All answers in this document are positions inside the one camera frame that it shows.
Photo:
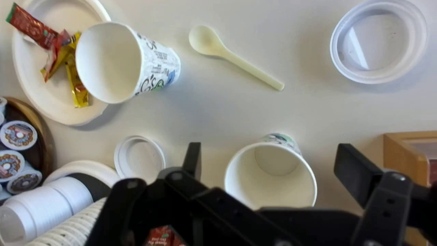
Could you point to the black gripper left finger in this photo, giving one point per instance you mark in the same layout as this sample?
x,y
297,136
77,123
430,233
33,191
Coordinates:
x,y
191,161

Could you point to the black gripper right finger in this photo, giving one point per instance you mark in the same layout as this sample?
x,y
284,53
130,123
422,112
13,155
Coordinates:
x,y
359,175

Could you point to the cream plastic spoon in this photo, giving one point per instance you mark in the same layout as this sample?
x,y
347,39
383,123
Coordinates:
x,y
205,41

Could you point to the small white cup lid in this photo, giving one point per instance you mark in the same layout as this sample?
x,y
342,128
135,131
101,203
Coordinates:
x,y
138,158

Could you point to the printed paper cup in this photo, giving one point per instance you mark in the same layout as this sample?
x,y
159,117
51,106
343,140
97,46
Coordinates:
x,y
268,181
110,62

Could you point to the large white cup lid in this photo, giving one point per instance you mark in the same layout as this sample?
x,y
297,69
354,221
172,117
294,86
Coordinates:
x,y
380,72

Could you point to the wooden tea bag box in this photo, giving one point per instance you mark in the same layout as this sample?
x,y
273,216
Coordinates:
x,y
403,154

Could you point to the red snack packets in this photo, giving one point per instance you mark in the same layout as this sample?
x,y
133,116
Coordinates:
x,y
161,235

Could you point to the yellow condiment packets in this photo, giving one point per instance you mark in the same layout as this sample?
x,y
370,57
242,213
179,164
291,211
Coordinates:
x,y
78,88

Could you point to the tall stack of paper cups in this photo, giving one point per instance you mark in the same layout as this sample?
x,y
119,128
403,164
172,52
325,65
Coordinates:
x,y
73,226

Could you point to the coffee pod basket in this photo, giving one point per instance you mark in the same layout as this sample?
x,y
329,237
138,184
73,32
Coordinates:
x,y
43,144

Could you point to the white paper plate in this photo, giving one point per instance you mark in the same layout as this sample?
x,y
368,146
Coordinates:
x,y
41,86

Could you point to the coffee pod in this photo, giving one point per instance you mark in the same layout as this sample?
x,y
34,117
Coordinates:
x,y
23,180
8,164
18,135

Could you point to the red sauce packet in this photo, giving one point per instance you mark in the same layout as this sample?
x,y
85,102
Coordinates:
x,y
32,27

